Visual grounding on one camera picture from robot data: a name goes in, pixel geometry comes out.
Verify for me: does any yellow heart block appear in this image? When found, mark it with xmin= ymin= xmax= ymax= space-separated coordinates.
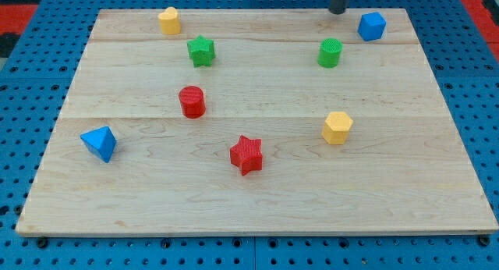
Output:
xmin=157 ymin=6 xmax=181 ymax=35

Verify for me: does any light wooden board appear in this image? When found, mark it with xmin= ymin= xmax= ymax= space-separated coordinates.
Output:
xmin=16 ymin=9 xmax=498 ymax=237

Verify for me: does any red star block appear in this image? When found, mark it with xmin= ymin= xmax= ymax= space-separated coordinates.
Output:
xmin=229 ymin=135 xmax=263 ymax=176

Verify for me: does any red cylinder block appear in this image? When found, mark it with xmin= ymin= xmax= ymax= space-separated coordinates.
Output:
xmin=179 ymin=86 xmax=206 ymax=119

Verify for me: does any yellow hexagon block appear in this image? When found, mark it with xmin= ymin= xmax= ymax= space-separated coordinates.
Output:
xmin=321 ymin=112 xmax=353 ymax=145

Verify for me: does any green star block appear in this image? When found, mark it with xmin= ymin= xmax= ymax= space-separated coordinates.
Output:
xmin=187 ymin=35 xmax=215 ymax=68

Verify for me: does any green cylinder block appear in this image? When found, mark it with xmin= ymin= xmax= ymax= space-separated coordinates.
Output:
xmin=317 ymin=37 xmax=343 ymax=68

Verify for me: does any blue triangle block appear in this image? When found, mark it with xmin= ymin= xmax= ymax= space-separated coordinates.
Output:
xmin=80 ymin=126 xmax=117 ymax=163

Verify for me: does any blue cube block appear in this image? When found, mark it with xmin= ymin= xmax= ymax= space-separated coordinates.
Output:
xmin=357 ymin=12 xmax=386 ymax=41

